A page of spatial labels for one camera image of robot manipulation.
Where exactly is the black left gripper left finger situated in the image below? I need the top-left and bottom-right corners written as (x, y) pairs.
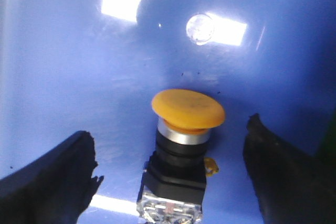
top-left (1, 131), bottom-right (104, 223)

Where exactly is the yellow mushroom push button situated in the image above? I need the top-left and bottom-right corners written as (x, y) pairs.
top-left (136, 89), bottom-right (225, 223)

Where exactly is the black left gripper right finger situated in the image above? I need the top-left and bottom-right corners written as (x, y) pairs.
top-left (243, 113), bottom-right (335, 223)

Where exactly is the blue plastic bin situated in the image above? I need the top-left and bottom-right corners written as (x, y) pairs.
top-left (1, 0), bottom-right (335, 223)

